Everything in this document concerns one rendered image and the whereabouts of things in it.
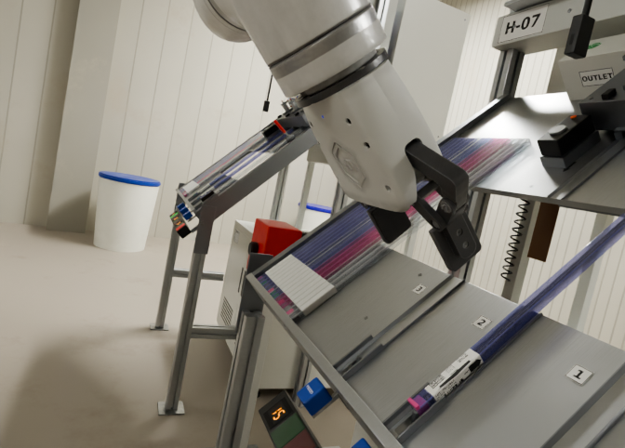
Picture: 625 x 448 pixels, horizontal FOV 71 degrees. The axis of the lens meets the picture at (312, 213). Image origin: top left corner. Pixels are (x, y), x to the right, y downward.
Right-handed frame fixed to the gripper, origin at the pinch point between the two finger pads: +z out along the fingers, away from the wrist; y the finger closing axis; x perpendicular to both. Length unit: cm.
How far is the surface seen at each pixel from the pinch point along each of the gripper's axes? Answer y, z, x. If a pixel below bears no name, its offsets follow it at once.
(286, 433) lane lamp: -10.4, 14.9, -20.3
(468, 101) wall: -304, 112, 250
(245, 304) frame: -53, 19, -17
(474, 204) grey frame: -49, 34, 39
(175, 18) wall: -420, -87, 81
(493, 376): 2.5, 14.6, -1.6
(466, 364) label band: 0.5, 13.4, -2.5
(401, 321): -11.6, 14.5, -2.2
